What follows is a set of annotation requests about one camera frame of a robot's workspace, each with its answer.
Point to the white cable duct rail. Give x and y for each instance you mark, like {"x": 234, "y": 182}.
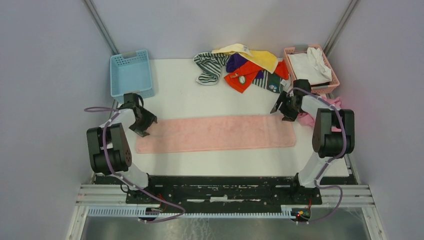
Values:
{"x": 142, "y": 212}

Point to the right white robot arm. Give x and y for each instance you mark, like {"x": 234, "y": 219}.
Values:
{"x": 333, "y": 133}

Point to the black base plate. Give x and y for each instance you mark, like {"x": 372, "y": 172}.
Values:
{"x": 218, "y": 195}

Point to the bright pink cloth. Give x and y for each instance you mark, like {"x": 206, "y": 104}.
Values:
{"x": 306, "y": 119}

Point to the light pink towel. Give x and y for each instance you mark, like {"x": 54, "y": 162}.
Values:
{"x": 216, "y": 133}

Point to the yellow towel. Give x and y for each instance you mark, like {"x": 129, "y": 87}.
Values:
{"x": 263, "y": 59}

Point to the purple towel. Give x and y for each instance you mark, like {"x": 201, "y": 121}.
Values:
{"x": 239, "y": 64}

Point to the pink plastic basket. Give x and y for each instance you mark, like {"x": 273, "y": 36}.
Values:
{"x": 320, "y": 89}

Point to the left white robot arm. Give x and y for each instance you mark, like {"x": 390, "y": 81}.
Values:
{"x": 109, "y": 150}

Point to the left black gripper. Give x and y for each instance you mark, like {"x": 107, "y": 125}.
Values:
{"x": 149, "y": 119}

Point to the dark green striped towel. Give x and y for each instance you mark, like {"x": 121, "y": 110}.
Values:
{"x": 272, "y": 82}

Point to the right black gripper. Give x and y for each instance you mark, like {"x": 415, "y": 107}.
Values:
{"x": 289, "y": 116}

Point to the orange towel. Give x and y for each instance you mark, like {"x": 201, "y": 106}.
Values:
{"x": 240, "y": 82}

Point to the blue plastic basket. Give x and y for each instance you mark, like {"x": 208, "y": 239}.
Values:
{"x": 130, "y": 73}

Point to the white cloth in basket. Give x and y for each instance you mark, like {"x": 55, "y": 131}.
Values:
{"x": 311, "y": 66}

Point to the green white striped towel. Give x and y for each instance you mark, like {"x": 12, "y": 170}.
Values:
{"x": 211, "y": 65}

